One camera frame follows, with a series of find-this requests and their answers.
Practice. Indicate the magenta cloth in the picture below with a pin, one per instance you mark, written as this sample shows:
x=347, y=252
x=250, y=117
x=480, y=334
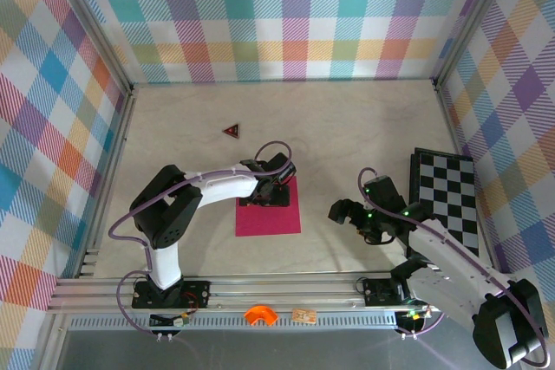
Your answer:
x=269, y=222

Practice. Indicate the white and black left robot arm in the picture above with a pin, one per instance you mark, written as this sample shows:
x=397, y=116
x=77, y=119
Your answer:
x=217, y=190

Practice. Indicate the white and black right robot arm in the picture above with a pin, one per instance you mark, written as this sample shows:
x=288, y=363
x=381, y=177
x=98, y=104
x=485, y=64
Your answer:
x=451, y=266

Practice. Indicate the black and grey checkerboard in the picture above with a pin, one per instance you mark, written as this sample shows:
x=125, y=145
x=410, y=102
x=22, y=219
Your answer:
x=451, y=188

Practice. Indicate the red triangle marker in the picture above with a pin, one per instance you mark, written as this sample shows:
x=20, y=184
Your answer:
x=232, y=131

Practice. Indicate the small circuit board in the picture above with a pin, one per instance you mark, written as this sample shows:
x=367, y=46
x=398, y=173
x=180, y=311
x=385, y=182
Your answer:
x=412, y=316

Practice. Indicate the small wooden tag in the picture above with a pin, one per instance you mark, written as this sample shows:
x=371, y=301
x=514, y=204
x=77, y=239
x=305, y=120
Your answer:
x=303, y=315

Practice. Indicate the grey metal panel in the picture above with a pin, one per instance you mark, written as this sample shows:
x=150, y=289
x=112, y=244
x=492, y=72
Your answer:
x=282, y=350

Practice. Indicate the small green connector module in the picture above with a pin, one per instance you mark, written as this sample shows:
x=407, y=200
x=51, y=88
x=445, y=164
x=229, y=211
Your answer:
x=180, y=321

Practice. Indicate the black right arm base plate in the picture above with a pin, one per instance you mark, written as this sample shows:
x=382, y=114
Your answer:
x=377, y=292

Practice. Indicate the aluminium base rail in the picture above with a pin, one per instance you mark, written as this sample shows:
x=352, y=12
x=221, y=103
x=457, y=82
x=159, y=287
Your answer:
x=282, y=290

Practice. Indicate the aluminium side rail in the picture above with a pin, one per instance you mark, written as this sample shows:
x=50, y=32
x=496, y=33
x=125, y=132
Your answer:
x=448, y=123
x=110, y=170

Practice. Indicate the orange plastic bracket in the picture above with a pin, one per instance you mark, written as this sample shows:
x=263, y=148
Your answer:
x=260, y=316

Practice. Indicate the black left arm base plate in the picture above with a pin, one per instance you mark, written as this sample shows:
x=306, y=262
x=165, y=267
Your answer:
x=195, y=294

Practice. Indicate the aluminium frame post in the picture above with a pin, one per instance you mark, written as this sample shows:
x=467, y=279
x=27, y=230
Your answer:
x=96, y=27
x=472, y=19

